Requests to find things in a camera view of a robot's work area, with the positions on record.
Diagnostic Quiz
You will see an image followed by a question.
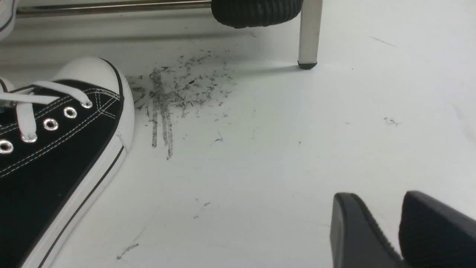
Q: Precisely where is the black knit shoe right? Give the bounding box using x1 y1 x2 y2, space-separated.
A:
211 0 303 29

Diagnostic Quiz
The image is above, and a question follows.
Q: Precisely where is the black white canvas sneaker right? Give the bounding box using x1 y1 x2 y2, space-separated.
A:
0 57 135 268

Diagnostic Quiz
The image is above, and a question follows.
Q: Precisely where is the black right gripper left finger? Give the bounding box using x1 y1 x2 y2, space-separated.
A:
330 193 403 268

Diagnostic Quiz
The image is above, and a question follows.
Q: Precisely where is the metal shoe rack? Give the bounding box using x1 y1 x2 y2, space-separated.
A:
17 0 323 70

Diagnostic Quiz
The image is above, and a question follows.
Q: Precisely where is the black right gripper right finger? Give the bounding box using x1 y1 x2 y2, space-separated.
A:
398 191 476 268

